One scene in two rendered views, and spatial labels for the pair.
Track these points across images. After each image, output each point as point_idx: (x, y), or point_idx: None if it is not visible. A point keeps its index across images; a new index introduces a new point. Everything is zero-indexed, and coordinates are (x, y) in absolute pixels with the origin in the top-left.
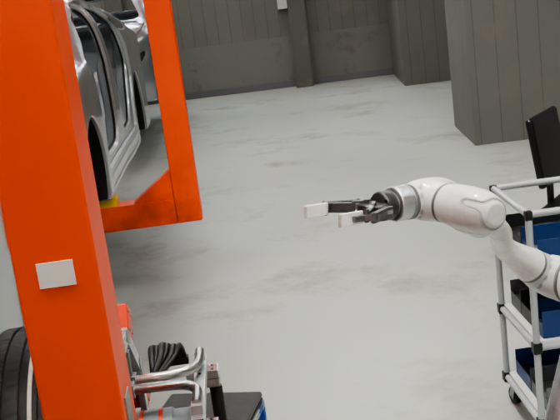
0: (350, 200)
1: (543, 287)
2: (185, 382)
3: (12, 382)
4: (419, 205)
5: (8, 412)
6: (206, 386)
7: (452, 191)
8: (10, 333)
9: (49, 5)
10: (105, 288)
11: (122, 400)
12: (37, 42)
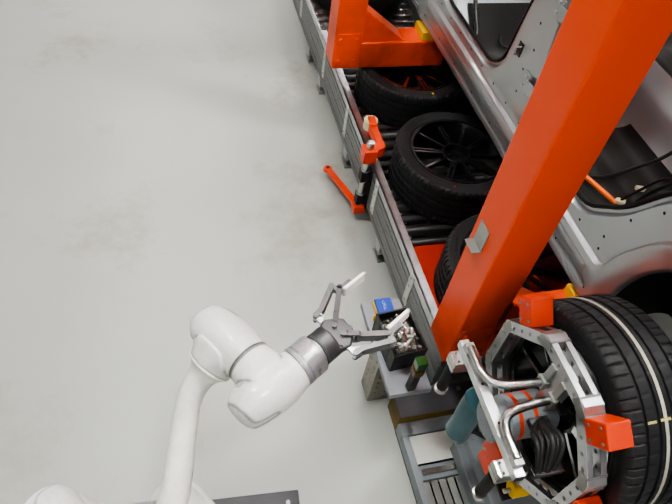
0: (363, 345)
1: None
2: (495, 378)
3: (609, 303)
4: None
5: (594, 296)
6: (486, 414)
7: (245, 327)
8: (665, 348)
9: None
10: (509, 167)
11: (481, 215)
12: None
